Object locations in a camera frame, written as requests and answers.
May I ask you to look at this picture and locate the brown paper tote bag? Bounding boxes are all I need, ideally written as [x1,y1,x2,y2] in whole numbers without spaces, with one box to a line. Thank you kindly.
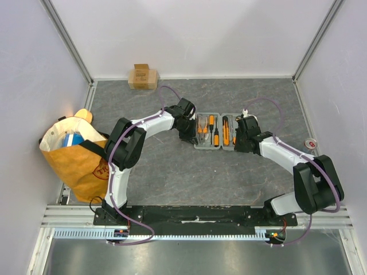
[39,116,109,204]

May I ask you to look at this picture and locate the orange utility knife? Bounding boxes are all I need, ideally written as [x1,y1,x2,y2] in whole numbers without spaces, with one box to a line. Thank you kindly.
[222,116,230,146]

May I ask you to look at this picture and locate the orange pliers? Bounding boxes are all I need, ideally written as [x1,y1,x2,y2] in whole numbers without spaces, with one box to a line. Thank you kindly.
[197,115,209,144]

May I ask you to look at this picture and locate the orange black screwdriver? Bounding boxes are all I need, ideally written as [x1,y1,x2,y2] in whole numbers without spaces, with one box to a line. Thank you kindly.
[213,127,220,147]
[209,115,215,133]

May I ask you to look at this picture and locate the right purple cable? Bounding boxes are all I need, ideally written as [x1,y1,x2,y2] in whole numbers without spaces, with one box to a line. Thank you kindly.
[243,97,342,247]

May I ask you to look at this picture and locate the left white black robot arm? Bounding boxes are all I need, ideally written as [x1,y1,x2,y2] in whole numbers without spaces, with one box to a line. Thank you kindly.
[102,98,198,225]

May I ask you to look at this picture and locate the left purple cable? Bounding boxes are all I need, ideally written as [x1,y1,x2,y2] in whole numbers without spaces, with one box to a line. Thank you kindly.
[106,85,183,247]

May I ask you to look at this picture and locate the grey plastic tool case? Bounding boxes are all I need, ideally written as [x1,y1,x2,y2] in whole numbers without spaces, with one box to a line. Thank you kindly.
[194,112,238,151]

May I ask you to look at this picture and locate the tan wooden object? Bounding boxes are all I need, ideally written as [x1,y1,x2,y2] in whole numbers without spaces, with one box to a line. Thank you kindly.
[74,108,93,124]

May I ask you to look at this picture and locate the aluminium frame rail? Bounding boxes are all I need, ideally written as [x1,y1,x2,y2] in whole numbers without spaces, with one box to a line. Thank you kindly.
[41,205,353,229]

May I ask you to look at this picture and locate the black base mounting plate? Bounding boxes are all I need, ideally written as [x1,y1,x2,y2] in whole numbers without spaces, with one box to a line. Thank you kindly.
[93,205,298,229]

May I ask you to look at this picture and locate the purple cable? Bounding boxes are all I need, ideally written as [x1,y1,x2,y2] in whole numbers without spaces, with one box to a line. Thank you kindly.
[243,97,342,247]
[106,85,183,247]

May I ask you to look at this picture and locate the small cardboard box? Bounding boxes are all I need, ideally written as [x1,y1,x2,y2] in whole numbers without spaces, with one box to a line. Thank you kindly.
[128,64,158,90]

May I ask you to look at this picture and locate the blue box in bag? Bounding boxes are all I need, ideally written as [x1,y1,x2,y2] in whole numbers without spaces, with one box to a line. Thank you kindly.
[62,133,84,147]

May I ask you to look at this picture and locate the white slotted cable duct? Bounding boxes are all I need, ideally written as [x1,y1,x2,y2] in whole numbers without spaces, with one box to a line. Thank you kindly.
[53,228,269,241]

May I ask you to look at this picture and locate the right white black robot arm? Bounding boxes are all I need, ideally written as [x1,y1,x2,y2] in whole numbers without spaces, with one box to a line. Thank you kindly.
[235,115,345,226]

